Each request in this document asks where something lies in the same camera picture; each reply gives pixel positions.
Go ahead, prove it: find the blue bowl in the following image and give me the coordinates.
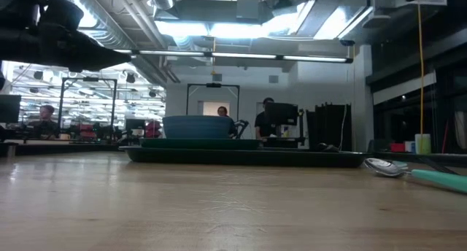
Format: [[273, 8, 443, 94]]
[[161, 115, 235, 139]]

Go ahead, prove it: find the long light strip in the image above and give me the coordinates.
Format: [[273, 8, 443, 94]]
[[113, 48, 354, 64]]

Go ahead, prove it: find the black curtain panel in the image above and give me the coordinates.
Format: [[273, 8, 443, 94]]
[[305, 103, 353, 152]]

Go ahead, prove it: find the yellow hanging cord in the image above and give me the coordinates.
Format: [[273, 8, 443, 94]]
[[417, 4, 427, 135]]

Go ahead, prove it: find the grey ceiling box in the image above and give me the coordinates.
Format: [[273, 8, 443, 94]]
[[236, 0, 260, 20]]

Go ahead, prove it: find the black aluminium table frame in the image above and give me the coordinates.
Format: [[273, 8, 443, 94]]
[[0, 141, 467, 170]]

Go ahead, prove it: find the teal-handled spoon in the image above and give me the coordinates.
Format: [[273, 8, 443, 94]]
[[363, 157, 467, 194]]

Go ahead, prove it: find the dark green serving tray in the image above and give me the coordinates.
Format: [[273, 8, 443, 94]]
[[119, 144, 370, 169]]

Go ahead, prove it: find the yellow pendant cord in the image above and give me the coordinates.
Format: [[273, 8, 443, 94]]
[[210, 36, 218, 76]]

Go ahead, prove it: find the black gantry frame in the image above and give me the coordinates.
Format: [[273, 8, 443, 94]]
[[185, 82, 241, 128], [59, 77, 118, 130]]

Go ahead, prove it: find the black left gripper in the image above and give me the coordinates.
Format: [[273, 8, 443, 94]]
[[36, 0, 131, 74]]

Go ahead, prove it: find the person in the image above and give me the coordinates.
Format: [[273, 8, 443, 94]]
[[28, 104, 60, 139], [254, 96, 280, 139], [217, 105, 238, 137]]

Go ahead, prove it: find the rectangular ceiling light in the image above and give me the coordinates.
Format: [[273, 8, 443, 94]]
[[155, 20, 274, 40]]

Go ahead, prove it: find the pink chair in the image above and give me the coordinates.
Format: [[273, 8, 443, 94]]
[[145, 120, 163, 139]]

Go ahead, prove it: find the small black monitor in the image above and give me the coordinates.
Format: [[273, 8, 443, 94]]
[[124, 117, 147, 132]]

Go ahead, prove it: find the black background desk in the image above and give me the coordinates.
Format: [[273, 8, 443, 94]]
[[260, 136, 307, 149]]

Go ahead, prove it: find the pale green cylinder container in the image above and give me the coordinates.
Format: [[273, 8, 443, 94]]
[[414, 133, 432, 155]]

